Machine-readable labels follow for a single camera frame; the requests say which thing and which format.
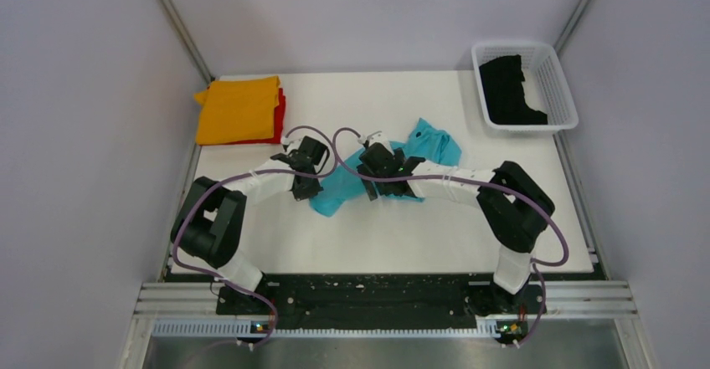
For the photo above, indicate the cyan t shirt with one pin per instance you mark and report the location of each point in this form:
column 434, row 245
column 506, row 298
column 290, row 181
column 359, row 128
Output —
column 424, row 141

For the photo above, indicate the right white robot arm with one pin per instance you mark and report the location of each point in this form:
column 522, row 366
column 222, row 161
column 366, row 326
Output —
column 515, row 208

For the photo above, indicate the folded orange t shirt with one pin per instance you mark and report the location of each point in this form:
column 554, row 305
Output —
column 236, row 110

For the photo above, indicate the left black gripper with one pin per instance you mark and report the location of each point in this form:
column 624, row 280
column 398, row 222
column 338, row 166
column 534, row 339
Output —
column 301, row 194

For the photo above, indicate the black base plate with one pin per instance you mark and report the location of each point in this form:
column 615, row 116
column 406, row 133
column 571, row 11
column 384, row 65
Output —
column 408, row 302

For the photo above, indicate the aluminium frame rail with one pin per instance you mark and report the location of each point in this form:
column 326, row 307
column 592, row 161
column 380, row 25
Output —
column 566, row 300

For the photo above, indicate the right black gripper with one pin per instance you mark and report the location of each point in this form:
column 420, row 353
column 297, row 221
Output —
column 371, row 188

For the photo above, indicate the folded red t shirt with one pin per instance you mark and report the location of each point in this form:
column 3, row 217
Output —
column 279, row 116

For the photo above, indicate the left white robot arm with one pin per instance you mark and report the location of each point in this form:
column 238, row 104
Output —
column 206, row 233

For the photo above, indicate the left aluminium corner post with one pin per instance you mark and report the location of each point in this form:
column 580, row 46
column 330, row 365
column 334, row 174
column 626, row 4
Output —
column 185, row 38

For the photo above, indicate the black t shirt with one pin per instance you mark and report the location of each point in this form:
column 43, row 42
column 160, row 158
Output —
column 502, row 80

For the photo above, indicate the white slotted cable duct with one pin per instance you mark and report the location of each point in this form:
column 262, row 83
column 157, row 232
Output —
column 236, row 327

